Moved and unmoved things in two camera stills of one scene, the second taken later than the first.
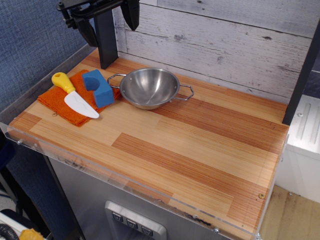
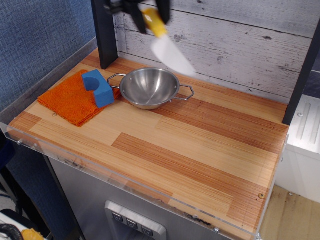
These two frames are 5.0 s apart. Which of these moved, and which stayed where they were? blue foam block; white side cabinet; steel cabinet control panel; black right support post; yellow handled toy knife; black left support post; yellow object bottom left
Moved: yellow handled toy knife
Stayed: blue foam block; steel cabinet control panel; yellow object bottom left; black left support post; black right support post; white side cabinet
